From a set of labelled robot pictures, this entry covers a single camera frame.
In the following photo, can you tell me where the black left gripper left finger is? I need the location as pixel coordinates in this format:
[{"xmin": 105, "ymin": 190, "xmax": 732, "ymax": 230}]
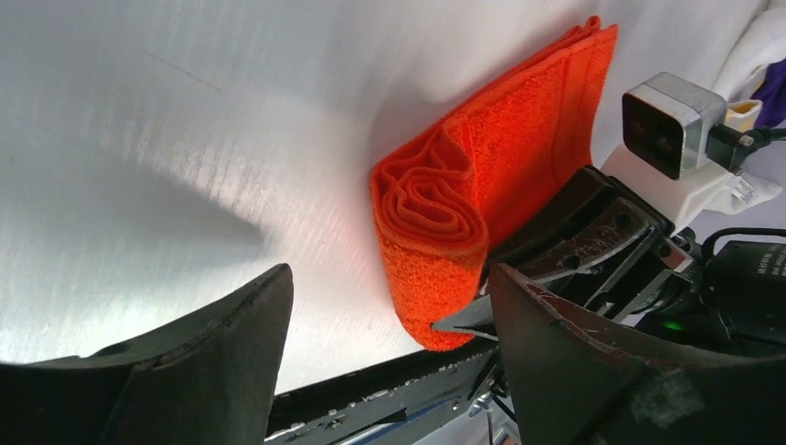
[{"xmin": 1, "ymin": 264, "xmax": 294, "ymax": 444}]

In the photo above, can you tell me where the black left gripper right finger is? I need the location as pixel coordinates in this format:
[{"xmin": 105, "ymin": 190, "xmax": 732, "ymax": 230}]
[{"xmin": 491, "ymin": 266, "xmax": 785, "ymax": 444}]

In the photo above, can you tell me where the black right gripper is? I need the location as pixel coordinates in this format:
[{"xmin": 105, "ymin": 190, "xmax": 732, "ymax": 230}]
[{"xmin": 432, "ymin": 167, "xmax": 785, "ymax": 357}]

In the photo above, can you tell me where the orange towel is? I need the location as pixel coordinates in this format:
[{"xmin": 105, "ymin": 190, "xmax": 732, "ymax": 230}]
[{"xmin": 370, "ymin": 16, "xmax": 618, "ymax": 351}]

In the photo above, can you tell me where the grey yellow patterned towel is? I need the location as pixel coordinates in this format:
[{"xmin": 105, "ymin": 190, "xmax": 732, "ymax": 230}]
[{"xmin": 724, "ymin": 99, "xmax": 763, "ymax": 133}]

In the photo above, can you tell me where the purple towel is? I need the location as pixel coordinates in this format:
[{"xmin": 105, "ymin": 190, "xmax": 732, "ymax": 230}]
[{"xmin": 752, "ymin": 59, "xmax": 785, "ymax": 116}]

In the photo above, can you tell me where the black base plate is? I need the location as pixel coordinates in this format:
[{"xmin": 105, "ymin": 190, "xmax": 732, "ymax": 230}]
[{"xmin": 264, "ymin": 339, "xmax": 499, "ymax": 444}]

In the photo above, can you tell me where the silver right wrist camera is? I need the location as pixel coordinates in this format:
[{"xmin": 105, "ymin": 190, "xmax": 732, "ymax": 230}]
[{"xmin": 621, "ymin": 72, "xmax": 728, "ymax": 180}]

